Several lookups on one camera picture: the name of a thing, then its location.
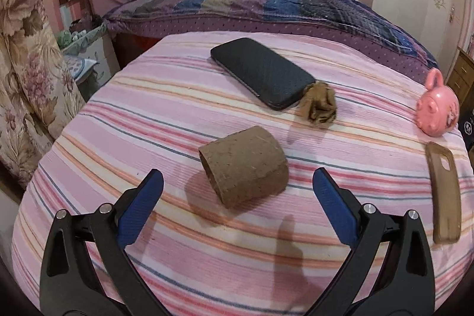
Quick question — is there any white bedside cabinet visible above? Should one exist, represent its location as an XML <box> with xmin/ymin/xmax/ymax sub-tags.
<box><xmin>62</xmin><ymin>24</ymin><xmax>121</xmax><ymax>101</ymax></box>

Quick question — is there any purple dotted bed skirt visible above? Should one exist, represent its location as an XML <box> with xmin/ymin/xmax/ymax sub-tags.
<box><xmin>105</xmin><ymin>15</ymin><xmax>439</xmax><ymax>84</ymax></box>

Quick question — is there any pink striped bed sheet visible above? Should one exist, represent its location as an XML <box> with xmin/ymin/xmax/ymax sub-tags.
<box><xmin>10</xmin><ymin>31</ymin><xmax>474</xmax><ymax>316</ymax></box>

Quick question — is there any plaid blue purple quilt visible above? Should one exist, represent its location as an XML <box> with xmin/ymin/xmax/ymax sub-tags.
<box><xmin>104</xmin><ymin>0</ymin><xmax>438</xmax><ymax>68</ymax></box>

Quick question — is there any pink cartoon mug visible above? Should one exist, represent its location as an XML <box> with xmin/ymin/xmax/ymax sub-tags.
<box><xmin>414</xmin><ymin>68</ymin><xmax>459</xmax><ymax>137</ymax></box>

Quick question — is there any brown paper roll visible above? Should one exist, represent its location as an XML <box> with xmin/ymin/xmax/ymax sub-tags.
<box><xmin>198</xmin><ymin>126</ymin><xmax>289</xmax><ymax>208</ymax></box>

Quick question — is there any floral beige curtain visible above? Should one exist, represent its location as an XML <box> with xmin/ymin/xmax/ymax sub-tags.
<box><xmin>1</xmin><ymin>0</ymin><xmax>84</xmax><ymax>188</ymax></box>

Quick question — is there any crumpled brown paper wad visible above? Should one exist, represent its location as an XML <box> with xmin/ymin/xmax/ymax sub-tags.
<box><xmin>298</xmin><ymin>81</ymin><xmax>337</xmax><ymax>126</ymax></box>

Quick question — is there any black phone wallet case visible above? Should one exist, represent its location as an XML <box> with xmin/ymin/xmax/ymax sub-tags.
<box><xmin>211</xmin><ymin>38</ymin><xmax>315</xmax><ymax>111</ymax></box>

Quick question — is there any wooden desk with drawers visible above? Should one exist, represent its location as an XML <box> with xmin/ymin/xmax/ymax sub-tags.
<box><xmin>447</xmin><ymin>48</ymin><xmax>474</xmax><ymax>116</ymax></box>

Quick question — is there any black shopping bag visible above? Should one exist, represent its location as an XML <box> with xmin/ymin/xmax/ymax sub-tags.
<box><xmin>459</xmin><ymin>112</ymin><xmax>474</xmax><ymax>152</ymax></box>

